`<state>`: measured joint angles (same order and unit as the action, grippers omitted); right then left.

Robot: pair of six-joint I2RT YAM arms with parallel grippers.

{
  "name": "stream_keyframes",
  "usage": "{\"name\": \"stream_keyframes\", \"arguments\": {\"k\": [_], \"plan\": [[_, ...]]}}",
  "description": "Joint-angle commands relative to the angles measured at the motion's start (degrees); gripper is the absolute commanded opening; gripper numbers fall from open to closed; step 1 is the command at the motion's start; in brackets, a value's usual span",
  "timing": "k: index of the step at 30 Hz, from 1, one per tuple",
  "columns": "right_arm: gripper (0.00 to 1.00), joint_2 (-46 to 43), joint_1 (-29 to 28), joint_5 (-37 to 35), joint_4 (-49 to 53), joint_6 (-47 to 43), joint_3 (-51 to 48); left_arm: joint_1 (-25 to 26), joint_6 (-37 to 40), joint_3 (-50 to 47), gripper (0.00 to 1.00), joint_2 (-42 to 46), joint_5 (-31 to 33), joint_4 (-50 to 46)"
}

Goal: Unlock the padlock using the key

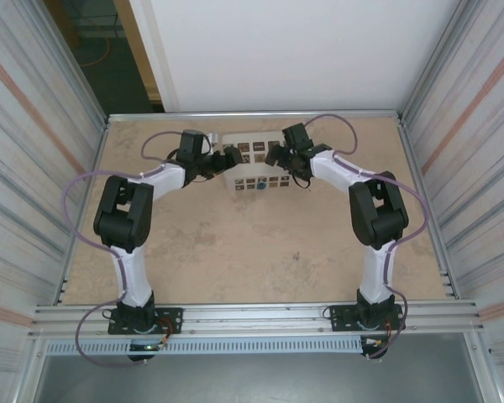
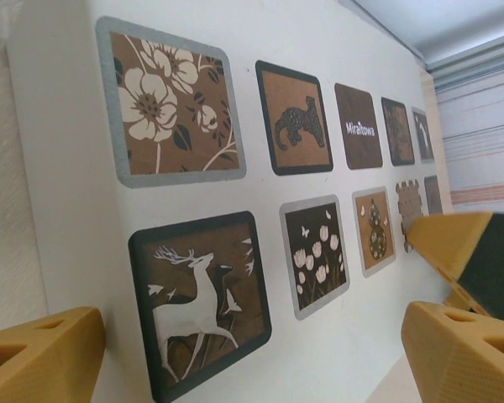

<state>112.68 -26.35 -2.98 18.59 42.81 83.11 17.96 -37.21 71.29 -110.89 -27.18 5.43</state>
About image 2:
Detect tulips and butterflies tile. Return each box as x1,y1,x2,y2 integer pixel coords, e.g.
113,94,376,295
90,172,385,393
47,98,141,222
278,194,351,321

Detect white deer picture tile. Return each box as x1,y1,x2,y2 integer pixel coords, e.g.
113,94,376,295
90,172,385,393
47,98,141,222
128,210,274,402

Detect small white figure tile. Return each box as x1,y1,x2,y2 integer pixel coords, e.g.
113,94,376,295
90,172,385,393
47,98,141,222
411,106,435,164

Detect scalloped light wooden tile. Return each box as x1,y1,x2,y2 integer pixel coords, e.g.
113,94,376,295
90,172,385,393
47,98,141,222
395,179,423,254

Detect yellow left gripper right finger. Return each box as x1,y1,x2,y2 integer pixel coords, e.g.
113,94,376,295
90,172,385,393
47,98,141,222
402,300,504,403

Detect plain dark brown tile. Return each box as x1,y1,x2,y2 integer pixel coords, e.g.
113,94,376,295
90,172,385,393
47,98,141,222
423,175,444,216

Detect leopard picture tile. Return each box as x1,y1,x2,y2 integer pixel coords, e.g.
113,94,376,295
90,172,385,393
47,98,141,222
255,60,334,176

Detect white flower picture tile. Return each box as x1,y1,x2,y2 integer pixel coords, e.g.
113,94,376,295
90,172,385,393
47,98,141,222
95,15,248,188

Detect brown Miraitowa text tile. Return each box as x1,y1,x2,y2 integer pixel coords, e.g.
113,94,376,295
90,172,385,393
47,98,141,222
333,82,384,170

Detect aluminium enclosure frame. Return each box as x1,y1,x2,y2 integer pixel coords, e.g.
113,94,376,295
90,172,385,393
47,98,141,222
419,50,504,92

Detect dark brown patterned tile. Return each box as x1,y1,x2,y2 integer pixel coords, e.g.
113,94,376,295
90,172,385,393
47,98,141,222
381,97,417,167

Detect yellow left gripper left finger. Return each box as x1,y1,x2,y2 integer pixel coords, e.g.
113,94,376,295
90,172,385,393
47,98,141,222
0,306,107,403

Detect white box with picture tiles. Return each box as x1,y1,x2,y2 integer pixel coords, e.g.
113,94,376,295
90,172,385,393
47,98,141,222
6,0,451,403

